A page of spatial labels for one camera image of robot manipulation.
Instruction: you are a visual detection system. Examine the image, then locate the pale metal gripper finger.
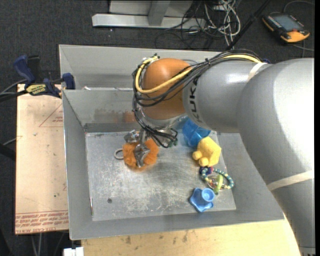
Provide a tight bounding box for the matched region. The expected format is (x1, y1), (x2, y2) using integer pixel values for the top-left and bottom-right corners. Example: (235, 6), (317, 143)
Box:
(140, 145), (152, 161)
(133, 148), (144, 168)

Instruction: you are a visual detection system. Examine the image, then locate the orange fuzzy toy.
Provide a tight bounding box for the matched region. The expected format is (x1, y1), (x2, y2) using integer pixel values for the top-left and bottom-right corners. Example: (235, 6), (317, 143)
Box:
(121, 138), (160, 172)

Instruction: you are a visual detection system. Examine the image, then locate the grey metal bin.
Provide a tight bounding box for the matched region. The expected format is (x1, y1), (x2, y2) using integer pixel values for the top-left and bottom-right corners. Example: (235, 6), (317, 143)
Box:
(58, 44), (286, 241)

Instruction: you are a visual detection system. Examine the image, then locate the blue plastic cup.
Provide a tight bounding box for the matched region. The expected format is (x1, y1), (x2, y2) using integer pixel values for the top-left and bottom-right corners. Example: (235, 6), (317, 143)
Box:
(180, 118), (212, 148)

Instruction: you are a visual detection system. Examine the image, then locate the yellow toy block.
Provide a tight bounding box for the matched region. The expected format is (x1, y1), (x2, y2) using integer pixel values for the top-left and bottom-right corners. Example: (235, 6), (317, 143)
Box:
(191, 136), (222, 168)

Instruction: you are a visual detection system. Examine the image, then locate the blue flower-shaped cup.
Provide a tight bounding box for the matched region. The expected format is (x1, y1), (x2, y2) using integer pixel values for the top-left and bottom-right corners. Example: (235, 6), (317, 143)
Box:
(188, 187), (216, 214)

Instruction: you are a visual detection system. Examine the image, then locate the brown cardboard board red print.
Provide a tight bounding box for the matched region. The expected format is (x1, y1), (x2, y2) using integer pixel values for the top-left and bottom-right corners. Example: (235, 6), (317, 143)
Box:
(14, 83), (70, 236)

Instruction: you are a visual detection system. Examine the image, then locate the colourful ring rattle toy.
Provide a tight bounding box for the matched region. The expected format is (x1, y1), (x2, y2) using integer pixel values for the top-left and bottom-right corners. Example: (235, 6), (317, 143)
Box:
(199, 166), (235, 196)

